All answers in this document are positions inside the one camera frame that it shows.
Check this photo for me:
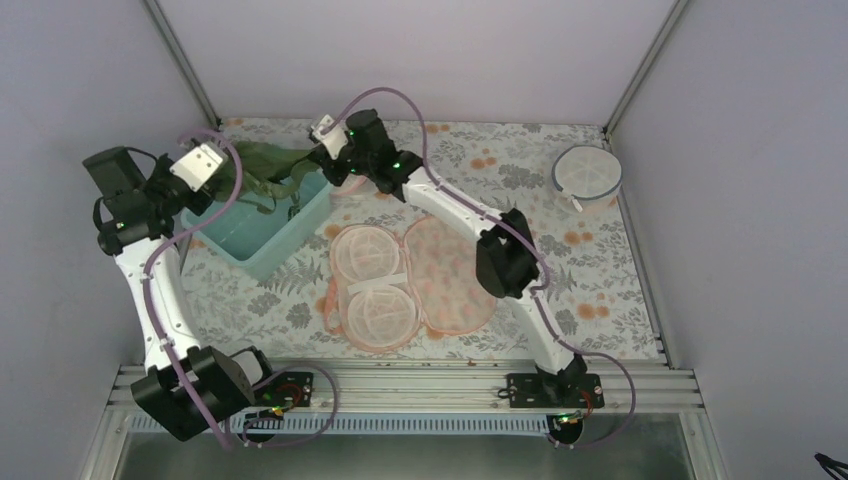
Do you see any dark green bra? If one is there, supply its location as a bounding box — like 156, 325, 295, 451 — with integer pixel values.
234, 140, 319, 220

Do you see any mint green plastic bin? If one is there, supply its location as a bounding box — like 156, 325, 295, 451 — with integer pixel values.
193, 172, 333, 281

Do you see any floral mesh bra laundry bag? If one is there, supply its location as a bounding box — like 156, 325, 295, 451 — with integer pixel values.
323, 216, 496, 353

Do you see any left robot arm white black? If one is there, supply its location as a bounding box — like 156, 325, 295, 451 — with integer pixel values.
82, 142, 279, 441

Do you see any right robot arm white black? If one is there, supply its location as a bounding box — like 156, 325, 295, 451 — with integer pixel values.
309, 109, 588, 407

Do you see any pink-trimmed white cylindrical laundry bag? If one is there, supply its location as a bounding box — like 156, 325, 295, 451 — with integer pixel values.
330, 175, 373, 198

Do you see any grey-trimmed white cylindrical laundry bag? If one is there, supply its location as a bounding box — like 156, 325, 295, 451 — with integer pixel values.
550, 145, 623, 215

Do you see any floral patterned table cloth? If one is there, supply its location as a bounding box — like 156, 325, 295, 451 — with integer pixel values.
182, 121, 659, 360

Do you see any white wrist camera on right gripper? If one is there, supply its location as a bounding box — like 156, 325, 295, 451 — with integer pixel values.
310, 115, 348, 160

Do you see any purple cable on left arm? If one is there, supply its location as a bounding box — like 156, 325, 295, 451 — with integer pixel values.
140, 128, 245, 453

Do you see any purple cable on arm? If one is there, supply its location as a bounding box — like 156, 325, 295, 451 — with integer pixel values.
331, 88, 639, 452
140, 128, 245, 453

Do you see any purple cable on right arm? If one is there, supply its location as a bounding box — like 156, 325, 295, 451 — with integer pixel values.
331, 88, 639, 452

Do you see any aluminium frame post left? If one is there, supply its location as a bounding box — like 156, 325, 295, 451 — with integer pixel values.
141, 0, 221, 127

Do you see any aluminium frame post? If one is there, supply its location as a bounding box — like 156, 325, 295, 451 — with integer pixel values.
141, 0, 221, 127
603, 0, 690, 141

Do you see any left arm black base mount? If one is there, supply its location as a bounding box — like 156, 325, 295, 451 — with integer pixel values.
231, 371, 314, 444

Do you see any aluminium frame post right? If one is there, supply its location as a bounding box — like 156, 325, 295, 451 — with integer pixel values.
603, 0, 690, 141

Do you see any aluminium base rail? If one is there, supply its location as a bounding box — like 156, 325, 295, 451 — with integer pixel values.
82, 359, 727, 479

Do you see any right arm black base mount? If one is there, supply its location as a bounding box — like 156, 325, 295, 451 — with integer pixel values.
497, 372, 605, 446

